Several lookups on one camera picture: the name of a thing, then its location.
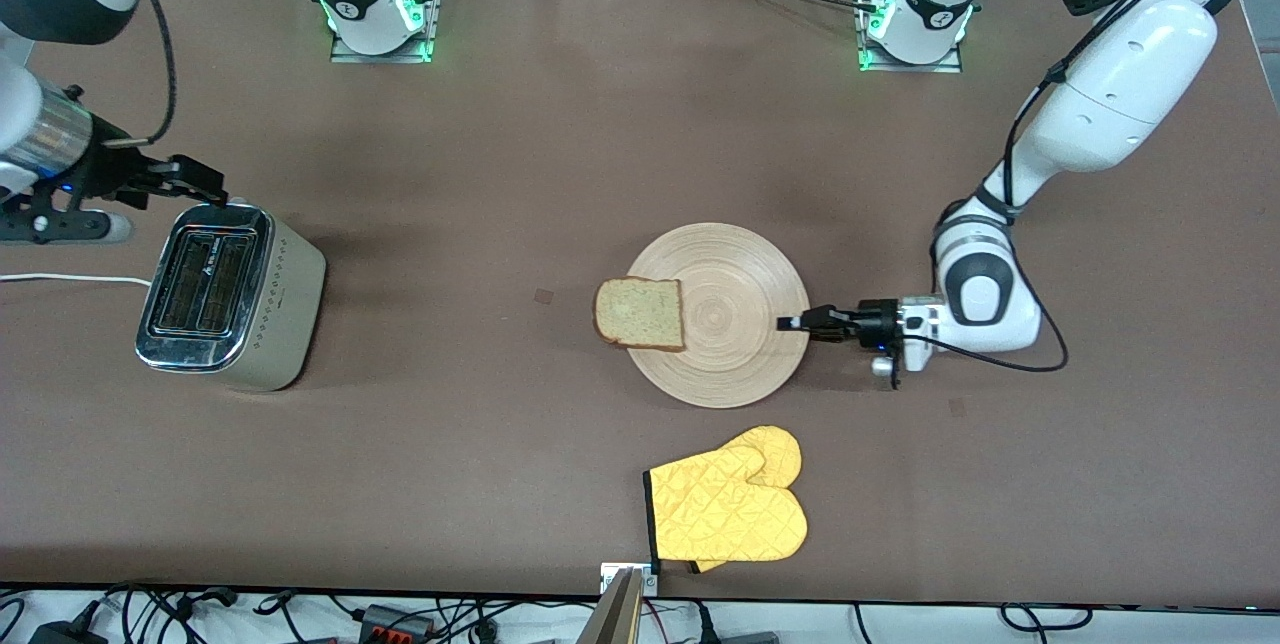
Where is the round wooden plate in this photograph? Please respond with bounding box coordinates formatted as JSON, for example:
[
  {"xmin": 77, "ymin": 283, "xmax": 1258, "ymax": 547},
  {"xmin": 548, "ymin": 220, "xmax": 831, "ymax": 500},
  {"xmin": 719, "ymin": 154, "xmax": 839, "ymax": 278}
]
[{"xmin": 626, "ymin": 222, "xmax": 811, "ymax": 411}]

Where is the brown bread slice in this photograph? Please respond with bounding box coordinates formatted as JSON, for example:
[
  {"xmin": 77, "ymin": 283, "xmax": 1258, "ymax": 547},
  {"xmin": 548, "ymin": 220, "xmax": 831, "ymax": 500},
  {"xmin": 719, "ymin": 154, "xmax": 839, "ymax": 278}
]
[{"xmin": 593, "ymin": 276, "xmax": 687, "ymax": 353}]

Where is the chrome and beige toaster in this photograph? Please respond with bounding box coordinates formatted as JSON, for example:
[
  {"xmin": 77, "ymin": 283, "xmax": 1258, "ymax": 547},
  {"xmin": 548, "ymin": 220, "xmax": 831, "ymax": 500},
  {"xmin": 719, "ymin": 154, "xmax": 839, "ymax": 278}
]
[{"xmin": 135, "ymin": 197, "xmax": 328, "ymax": 393}]

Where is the yellow quilted oven mitt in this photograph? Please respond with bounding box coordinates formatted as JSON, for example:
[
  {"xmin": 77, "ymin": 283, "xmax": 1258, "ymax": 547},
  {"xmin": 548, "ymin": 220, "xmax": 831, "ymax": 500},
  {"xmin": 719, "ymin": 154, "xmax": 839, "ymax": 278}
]
[
  {"xmin": 643, "ymin": 444, "xmax": 809, "ymax": 565},
  {"xmin": 688, "ymin": 425, "xmax": 804, "ymax": 575}
]

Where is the aluminium profile bar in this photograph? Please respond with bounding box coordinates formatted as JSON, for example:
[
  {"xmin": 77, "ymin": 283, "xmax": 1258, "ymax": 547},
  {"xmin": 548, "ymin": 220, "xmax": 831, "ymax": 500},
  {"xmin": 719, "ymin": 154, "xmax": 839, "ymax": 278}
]
[{"xmin": 577, "ymin": 569, "xmax": 645, "ymax": 644}]

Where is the black power adapter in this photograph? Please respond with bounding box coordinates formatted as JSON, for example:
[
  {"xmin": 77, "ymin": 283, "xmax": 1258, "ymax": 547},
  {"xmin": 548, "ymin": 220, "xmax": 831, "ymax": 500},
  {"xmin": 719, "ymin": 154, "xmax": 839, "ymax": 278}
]
[{"xmin": 28, "ymin": 621, "xmax": 109, "ymax": 644}]

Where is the black box with red connectors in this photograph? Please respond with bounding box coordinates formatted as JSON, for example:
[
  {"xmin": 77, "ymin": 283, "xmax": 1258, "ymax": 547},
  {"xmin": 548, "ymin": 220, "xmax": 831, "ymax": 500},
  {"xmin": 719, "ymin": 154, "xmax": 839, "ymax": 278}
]
[{"xmin": 358, "ymin": 604, "xmax": 438, "ymax": 641}]

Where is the white toaster power cord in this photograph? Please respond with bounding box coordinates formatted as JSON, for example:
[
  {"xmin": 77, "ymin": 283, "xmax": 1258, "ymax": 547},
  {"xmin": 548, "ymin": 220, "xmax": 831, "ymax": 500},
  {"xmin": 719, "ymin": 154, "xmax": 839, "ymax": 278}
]
[{"xmin": 0, "ymin": 271, "xmax": 154, "ymax": 288}]

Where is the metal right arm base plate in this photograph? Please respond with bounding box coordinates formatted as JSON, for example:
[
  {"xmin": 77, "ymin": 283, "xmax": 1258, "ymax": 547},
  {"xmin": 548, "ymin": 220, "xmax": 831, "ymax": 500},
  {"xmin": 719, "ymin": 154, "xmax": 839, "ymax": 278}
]
[{"xmin": 330, "ymin": 0, "xmax": 442, "ymax": 65}]

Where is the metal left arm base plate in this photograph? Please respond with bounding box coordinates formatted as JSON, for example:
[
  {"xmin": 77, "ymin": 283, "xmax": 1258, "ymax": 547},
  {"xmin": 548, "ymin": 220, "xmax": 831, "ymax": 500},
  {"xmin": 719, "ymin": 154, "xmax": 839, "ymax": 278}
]
[{"xmin": 857, "ymin": 0, "xmax": 967, "ymax": 75}]

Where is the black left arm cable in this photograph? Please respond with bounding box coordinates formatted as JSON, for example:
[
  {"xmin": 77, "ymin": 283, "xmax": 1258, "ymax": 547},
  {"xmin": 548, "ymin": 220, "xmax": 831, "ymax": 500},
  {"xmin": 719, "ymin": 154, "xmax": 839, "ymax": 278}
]
[{"xmin": 900, "ymin": 0, "xmax": 1236, "ymax": 374}]

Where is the silver metal bracket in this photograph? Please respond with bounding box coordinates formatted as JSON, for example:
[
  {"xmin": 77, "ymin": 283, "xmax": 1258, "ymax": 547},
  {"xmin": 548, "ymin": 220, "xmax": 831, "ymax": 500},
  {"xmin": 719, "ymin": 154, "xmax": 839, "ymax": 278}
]
[{"xmin": 599, "ymin": 563, "xmax": 661, "ymax": 597}]

